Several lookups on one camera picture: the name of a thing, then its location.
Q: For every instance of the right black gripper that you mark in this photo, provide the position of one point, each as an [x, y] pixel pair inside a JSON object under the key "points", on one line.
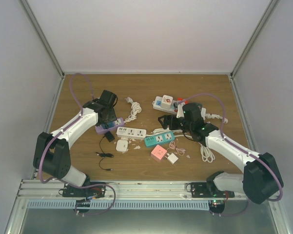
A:
{"points": [[167, 118]]}

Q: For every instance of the blue cube adapter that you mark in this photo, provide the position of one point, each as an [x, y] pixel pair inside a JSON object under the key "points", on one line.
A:
{"points": [[108, 125]]}

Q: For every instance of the small white plug adapter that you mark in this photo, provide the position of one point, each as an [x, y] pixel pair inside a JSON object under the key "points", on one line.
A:
{"points": [[172, 158]]}

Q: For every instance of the pink cube adapter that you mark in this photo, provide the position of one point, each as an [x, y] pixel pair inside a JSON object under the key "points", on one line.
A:
{"points": [[158, 153]]}

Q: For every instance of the white power strip centre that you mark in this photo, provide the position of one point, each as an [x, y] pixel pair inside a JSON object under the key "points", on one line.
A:
{"points": [[132, 133]]}

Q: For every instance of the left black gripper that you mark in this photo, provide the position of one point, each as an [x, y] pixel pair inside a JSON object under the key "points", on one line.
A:
{"points": [[113, 115]]}

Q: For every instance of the white square charger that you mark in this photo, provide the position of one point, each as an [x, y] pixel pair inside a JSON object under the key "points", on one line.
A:
{"points": [[122, 146]]}

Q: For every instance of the long white power strip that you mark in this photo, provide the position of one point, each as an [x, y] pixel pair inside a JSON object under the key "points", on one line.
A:
{"points": [[175, 110]]}

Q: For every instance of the red cube adapter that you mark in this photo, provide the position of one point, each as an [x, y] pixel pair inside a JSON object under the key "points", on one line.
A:
{"points": [[180, 100]]}

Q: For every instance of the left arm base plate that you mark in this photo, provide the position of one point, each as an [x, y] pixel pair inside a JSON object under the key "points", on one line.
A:
{"points": [[97, 191]]}

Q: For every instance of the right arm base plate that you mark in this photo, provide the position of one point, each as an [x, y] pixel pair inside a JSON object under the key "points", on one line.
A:
{"points": [[207, 190]]}

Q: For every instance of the black power adapter with cable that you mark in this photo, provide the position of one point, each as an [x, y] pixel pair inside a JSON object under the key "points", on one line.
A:
{"points": [[110, 137]]}

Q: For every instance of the teal power strip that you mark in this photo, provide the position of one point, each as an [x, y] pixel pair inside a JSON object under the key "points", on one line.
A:
{"points": [[159, 139]]}

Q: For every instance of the purple power strip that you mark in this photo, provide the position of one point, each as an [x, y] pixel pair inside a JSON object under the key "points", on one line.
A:
{"points": [[118, 123]]}

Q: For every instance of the slotted cable duct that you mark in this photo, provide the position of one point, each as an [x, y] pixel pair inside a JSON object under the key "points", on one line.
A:
{"points": [[120, 204]]}

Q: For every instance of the white cartoon cube adapter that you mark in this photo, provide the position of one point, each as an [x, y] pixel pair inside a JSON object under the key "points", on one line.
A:
{"points": [[166, 102]]}

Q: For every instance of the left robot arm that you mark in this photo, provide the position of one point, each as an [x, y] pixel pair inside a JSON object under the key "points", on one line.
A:
{"points": [[52, 152]]}

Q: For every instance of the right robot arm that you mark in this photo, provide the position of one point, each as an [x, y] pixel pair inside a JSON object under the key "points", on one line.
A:
{"points": [[260, 178]]}

